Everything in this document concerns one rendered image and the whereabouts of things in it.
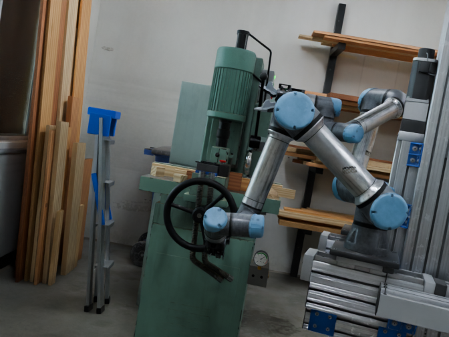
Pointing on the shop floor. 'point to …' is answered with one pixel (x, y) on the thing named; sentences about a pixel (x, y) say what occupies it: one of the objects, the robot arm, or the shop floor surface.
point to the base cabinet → (191, 289)
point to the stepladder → (103, 124)
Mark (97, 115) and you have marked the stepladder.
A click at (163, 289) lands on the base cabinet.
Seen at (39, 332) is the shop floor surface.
